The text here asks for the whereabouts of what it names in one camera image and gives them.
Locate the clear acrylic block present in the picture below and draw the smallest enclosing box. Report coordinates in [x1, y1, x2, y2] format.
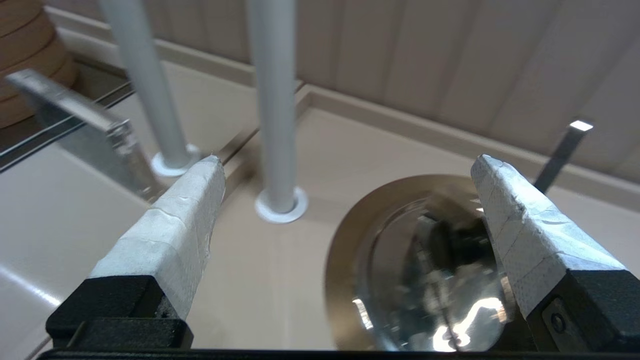
[5, 68, 166, 203]

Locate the grey white support pole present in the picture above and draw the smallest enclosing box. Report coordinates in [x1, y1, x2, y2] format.
[245, 0, 299, 213]
[97, 0, 193, 171]

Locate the steel ladle hooked handle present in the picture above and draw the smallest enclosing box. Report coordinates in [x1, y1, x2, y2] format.
[532, 119, 595, 195]

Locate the white pole base flange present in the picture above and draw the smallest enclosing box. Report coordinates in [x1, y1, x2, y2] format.
[150, 144, 203, 178]
[255, 186, 309, 224]

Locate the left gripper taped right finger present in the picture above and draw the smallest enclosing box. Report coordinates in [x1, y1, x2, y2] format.
[471, 154, 640, 352]

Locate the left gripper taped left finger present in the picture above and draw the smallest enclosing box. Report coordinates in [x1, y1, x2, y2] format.
[45, 155, 226, 349]

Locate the bronze counter well ring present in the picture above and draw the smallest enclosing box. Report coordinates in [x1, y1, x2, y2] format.
[324, 174, 526, 351]

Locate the dark steel recessed tray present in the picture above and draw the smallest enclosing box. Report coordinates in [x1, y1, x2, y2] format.
[0, 60, 138, 173]

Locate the bamboo steamer stack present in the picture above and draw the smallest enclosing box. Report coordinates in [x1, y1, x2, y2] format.
[0, 0, 78, 128]

